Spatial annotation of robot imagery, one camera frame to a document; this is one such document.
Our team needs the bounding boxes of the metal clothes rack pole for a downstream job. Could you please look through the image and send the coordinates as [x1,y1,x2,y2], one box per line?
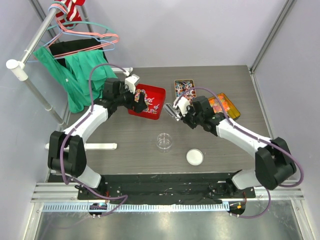
[5,0,66,125]

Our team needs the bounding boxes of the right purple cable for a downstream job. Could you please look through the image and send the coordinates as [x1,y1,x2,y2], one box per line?
[177,86,305,218]

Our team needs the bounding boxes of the green cloth garment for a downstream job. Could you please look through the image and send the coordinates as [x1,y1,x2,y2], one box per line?
[34,47,117,113]

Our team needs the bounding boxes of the clear plastic round jar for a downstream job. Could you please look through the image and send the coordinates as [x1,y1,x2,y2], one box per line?
[156,133,173,153]

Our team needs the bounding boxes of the white round jar lid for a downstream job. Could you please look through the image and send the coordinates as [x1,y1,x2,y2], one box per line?
[186,148,204,166]

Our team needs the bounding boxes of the red white striped garment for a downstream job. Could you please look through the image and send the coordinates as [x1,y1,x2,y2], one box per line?
[54,0,85,24]

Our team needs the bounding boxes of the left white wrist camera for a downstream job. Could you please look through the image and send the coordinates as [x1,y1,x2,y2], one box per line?
[124,71,140,94]

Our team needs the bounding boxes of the blue clothes hanger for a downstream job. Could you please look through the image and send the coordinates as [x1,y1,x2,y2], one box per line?
[26,5,116,63]

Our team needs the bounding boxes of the pink clothes hanger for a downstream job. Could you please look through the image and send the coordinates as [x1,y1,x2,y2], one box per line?
[45,0,120,59]

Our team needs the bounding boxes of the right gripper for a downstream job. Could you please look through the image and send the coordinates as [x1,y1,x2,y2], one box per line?
[179,104,204,130]

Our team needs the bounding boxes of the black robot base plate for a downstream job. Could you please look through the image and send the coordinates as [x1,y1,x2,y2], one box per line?
[47,171,286,201]

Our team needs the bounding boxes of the white rack foot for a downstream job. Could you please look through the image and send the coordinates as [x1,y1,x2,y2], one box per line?
[111,67,134,73]

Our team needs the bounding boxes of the red square candy box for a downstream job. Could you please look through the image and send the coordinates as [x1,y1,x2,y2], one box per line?
[128,83,166,120]

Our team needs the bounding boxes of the green clothes hanger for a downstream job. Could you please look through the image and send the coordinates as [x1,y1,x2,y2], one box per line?
[46,21,119,39]

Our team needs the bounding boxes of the silver metal scoop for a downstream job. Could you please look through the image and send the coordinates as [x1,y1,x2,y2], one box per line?
[163,103,175,119]

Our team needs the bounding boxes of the purple cable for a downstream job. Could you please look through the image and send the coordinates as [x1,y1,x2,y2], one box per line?
[60,63,129,217]
[177,86,305,218]

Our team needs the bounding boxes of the black garment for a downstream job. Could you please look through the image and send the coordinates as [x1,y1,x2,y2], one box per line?
[49,38,102,56]

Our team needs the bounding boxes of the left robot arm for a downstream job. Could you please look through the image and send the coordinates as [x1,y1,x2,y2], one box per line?
[47,74,147,200]

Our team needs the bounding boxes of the gold rectangular tin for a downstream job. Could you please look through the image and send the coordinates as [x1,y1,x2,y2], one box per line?
[174,79,197,101]

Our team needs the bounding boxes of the white flat bar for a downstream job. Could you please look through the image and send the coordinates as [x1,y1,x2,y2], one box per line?
[45,142,118,151]

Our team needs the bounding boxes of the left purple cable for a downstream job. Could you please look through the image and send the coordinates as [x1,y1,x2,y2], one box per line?
[60,63,129,217]

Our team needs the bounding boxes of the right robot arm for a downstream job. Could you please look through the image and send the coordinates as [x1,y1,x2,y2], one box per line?
[172,96,297,198]

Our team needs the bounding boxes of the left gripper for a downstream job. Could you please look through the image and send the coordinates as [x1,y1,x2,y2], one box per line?
[114,82,147,114]

